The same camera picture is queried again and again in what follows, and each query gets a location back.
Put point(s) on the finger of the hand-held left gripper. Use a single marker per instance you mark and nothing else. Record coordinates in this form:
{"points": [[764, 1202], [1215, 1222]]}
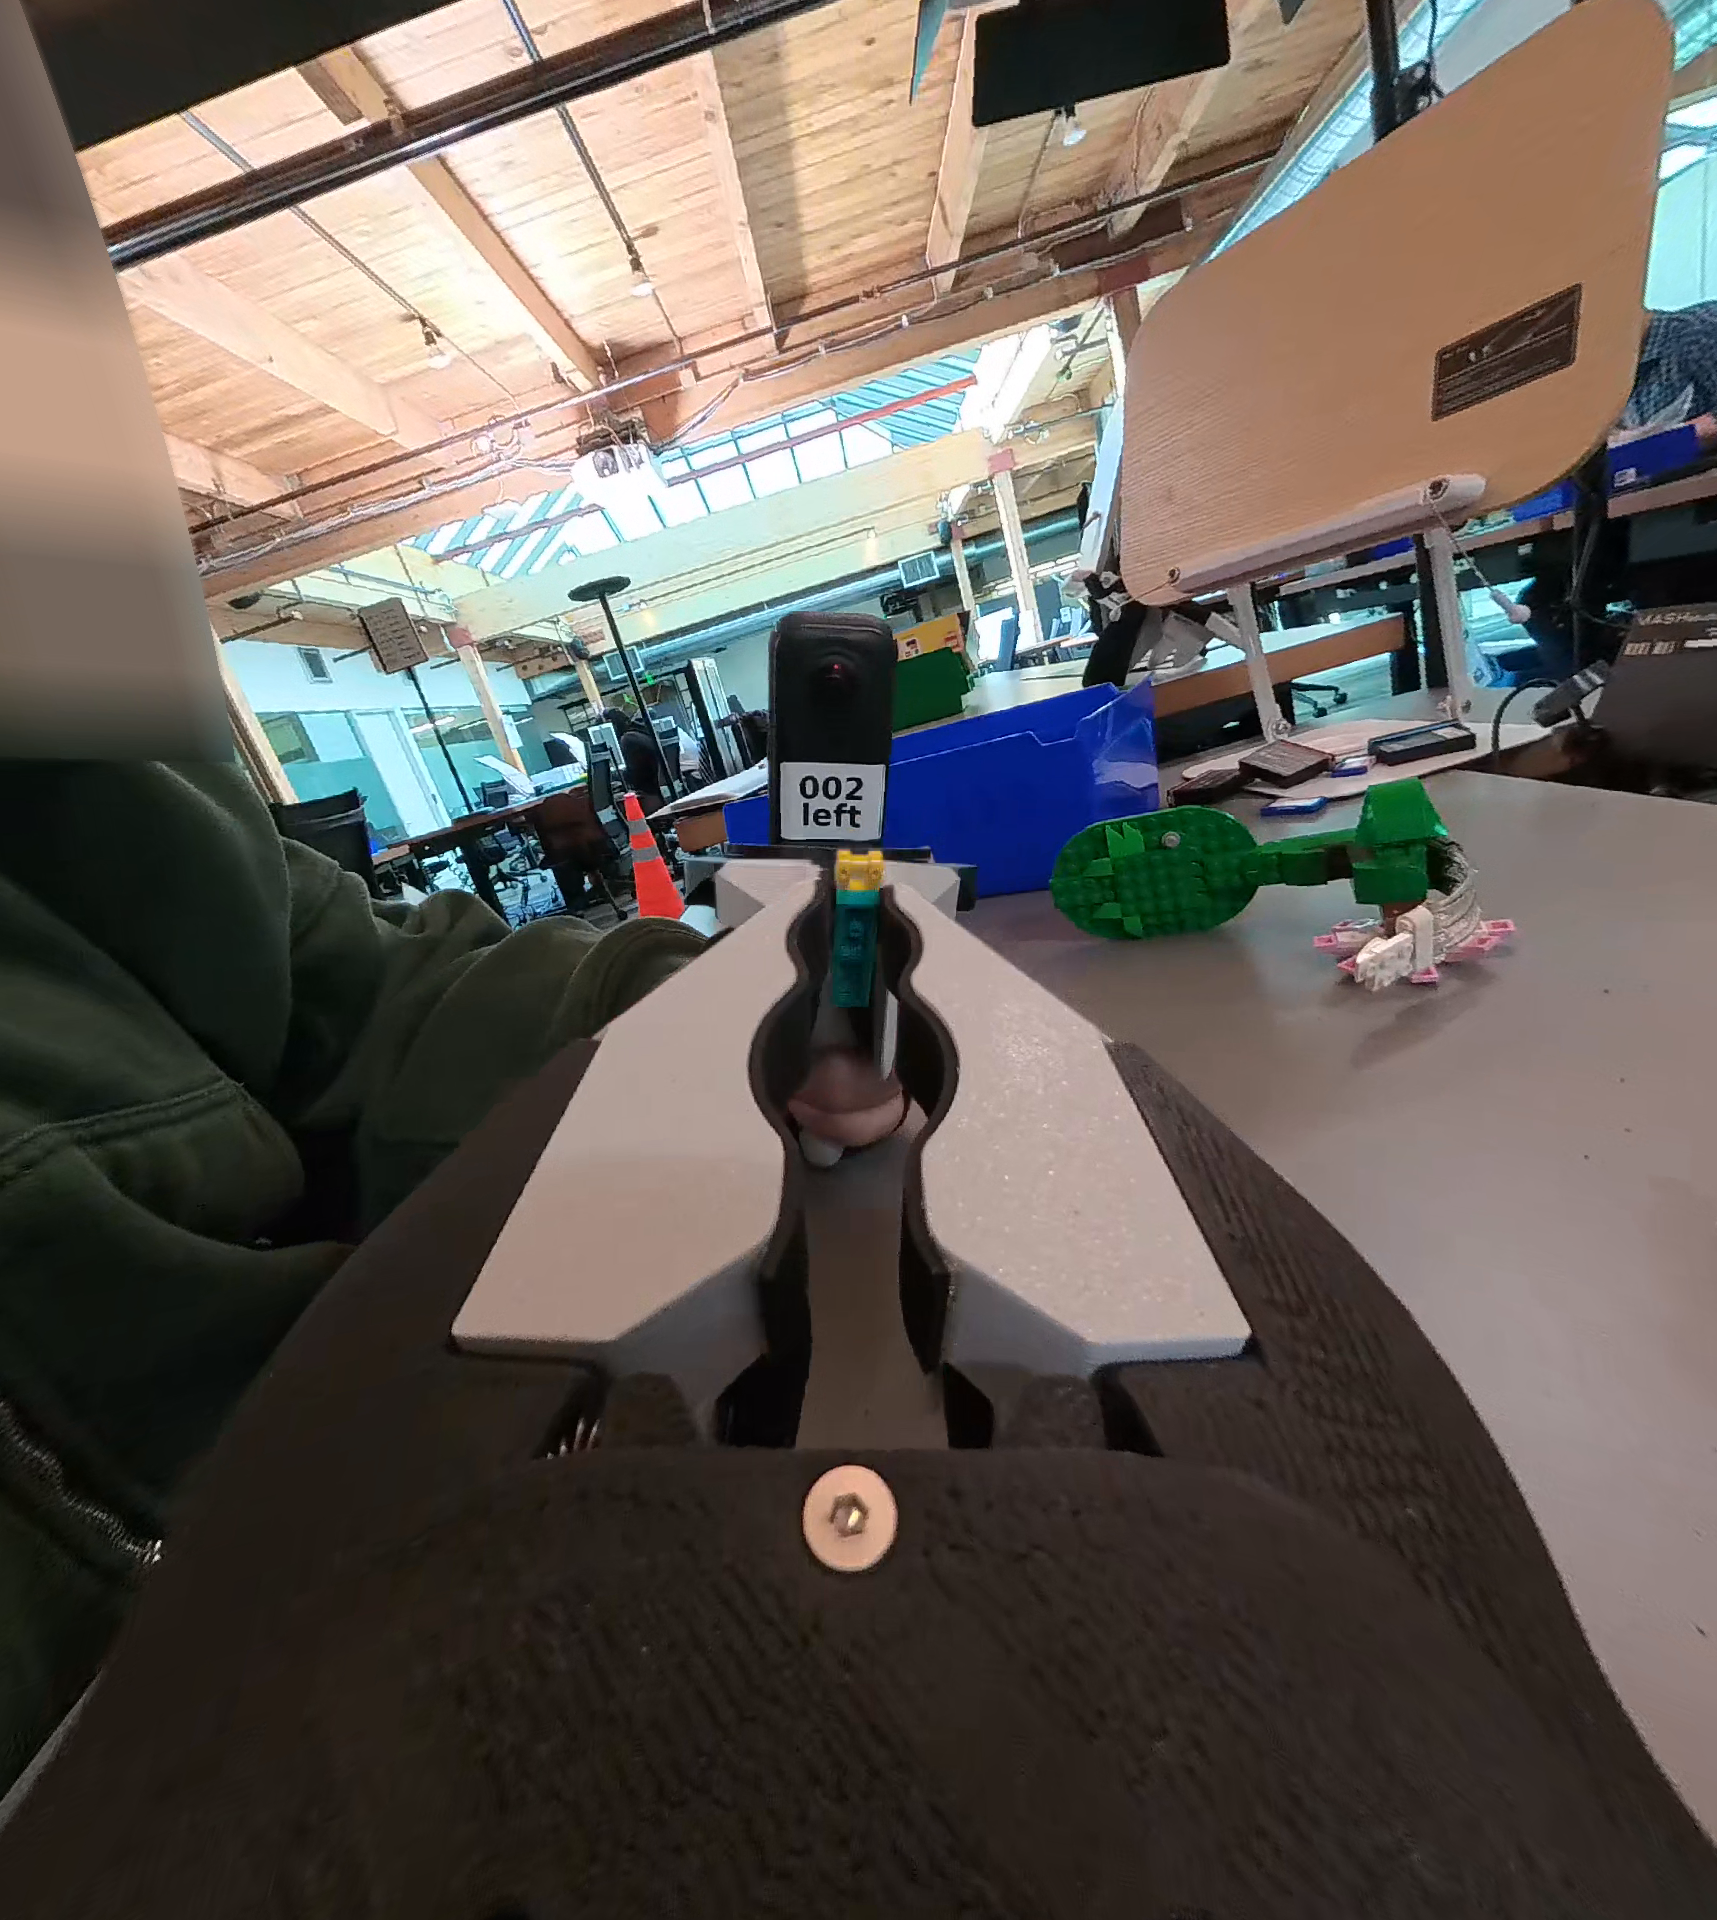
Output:
{"points": [[932, 882], [757, 888]]}

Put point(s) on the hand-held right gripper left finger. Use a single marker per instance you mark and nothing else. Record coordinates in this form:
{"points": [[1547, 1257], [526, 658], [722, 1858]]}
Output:
{"points": [[618, 1200]]}

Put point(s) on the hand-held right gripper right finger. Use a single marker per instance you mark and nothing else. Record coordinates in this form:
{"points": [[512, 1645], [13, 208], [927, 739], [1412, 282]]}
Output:
{"points": [[1083, 1200]]}

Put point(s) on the small teal yellow lego piece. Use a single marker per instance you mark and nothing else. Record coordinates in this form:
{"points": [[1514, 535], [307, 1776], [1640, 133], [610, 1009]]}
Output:
{"points": [[853, 944]]}

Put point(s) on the blue plastic bin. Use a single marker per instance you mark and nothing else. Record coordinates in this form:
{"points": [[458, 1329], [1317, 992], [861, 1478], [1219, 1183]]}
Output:
{"points": [[1010, 794]]}

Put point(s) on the person's left forearm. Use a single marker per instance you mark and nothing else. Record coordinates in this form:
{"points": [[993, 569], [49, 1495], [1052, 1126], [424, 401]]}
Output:
{"points": [[528, 975]]}

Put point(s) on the green lego leaf build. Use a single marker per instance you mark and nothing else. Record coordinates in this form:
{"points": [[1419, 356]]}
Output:
{"points": [[1144, 870]]}

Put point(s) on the pink white lego build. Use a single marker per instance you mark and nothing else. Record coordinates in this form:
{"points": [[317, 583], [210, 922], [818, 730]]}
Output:
{"points": [[1405, 952]]}

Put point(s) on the person's left hand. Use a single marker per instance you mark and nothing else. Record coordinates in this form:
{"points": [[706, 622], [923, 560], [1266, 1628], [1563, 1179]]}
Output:
{"points": [[847, 1110]]}

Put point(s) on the green storage bin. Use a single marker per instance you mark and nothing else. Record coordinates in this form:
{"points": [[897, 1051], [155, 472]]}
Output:
{"points": [[932, 682]]}

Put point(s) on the orange traffic cone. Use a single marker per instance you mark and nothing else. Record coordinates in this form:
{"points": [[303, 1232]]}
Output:
{"points": [[652, 870]]}

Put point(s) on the black floor lamp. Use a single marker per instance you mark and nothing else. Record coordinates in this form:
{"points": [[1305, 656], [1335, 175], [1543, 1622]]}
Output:
{"points": [[601, 588]]}

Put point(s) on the small blue block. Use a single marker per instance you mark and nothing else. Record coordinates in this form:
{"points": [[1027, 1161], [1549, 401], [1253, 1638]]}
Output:
{"points": [[1294, 807]]}

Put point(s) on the small black box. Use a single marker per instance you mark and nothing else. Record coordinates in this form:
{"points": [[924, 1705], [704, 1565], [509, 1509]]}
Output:
{"points": [[1286, 762]]}

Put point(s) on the black trash bin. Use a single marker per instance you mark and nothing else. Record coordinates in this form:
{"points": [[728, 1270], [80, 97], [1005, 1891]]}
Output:
{"points": [[323, 832]]}

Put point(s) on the hanging sign board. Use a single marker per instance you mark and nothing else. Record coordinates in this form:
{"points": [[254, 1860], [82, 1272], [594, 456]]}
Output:
{"points": [[391, 634]]}

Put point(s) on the black blue-edged flat box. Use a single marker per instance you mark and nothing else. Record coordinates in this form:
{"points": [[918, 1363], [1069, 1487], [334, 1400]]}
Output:
{"points": [[1421, 740]]}

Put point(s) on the person's green hoodie torso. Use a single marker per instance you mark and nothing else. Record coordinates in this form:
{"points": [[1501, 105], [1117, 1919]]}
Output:
{"points": [[79, 1200]]}

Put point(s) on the wooden tilted stand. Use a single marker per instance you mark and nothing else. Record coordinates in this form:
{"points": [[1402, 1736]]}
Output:
{"points": [[1367, 300]]}

